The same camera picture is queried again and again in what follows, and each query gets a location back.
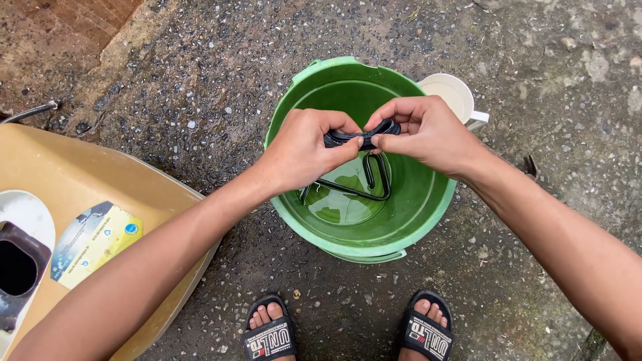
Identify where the person's left hand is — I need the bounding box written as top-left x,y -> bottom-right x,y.
255,108 -> 364,196

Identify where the person's right hand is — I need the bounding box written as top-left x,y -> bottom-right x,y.
364,95 -> 495,180

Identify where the black rubber tube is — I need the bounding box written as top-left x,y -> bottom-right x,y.
299,118 -> 402,205

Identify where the white plastic jug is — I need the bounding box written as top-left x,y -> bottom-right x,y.
417,73 -> 490,132

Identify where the green plastic bucket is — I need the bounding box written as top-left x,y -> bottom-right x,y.
264,56 -> 457,264

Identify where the person's left foot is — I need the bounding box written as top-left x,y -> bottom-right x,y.
248,301 -> 297,361

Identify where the person's foot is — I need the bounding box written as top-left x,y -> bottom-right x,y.
399,299 -> 449,361
248,301 -> 297,361

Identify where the person's right foot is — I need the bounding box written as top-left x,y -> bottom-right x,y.
399,299 -> 449,361

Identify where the black slide sandal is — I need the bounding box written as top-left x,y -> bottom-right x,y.
242,294 -> 298,361
399,290 -> 455,361

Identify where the tan plastic container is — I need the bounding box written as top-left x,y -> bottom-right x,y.
0,123 -> 221,361

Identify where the yellow and blue label sticker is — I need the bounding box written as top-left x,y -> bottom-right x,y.
50,201 -> 143,290

